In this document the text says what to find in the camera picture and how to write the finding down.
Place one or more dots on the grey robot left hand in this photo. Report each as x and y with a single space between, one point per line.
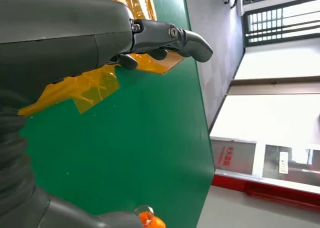
50 27

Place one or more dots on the orange bottle with clear cap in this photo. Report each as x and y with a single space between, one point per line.
152 221

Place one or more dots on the yellow plastic film sheet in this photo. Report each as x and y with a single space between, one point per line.
87 90

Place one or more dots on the green table mat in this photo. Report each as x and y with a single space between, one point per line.
149 137

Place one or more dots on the dark window grille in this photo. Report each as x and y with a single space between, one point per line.
275 21

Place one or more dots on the red and white display cabinet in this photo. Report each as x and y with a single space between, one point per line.
250 183

